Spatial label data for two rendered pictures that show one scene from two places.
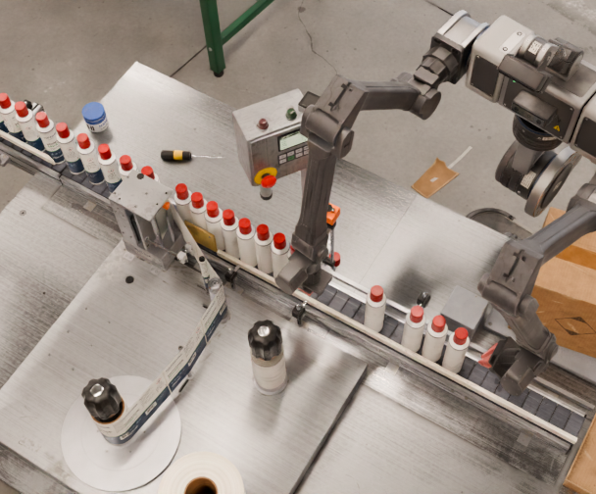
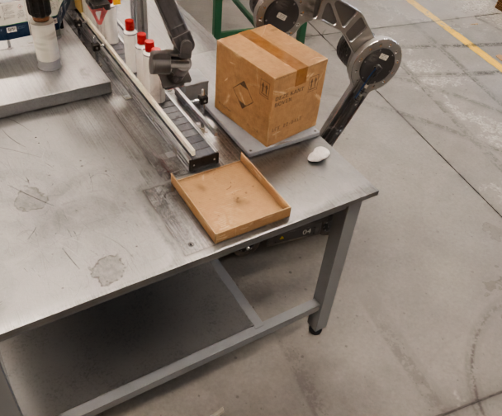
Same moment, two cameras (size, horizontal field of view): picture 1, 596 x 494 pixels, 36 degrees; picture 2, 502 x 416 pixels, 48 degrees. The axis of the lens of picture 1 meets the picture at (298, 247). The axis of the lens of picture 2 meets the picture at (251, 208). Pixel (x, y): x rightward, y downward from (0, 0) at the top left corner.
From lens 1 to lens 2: 1.85 m
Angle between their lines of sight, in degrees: 21
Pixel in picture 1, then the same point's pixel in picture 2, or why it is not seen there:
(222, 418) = (4, 67)
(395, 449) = (87, 125)
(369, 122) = not seen: hidden behind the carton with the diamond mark
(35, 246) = not seen: outside the picture
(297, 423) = (40, 85)
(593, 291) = (254, 57)
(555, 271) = (239, 43)
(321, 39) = not seen: hidden behind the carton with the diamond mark
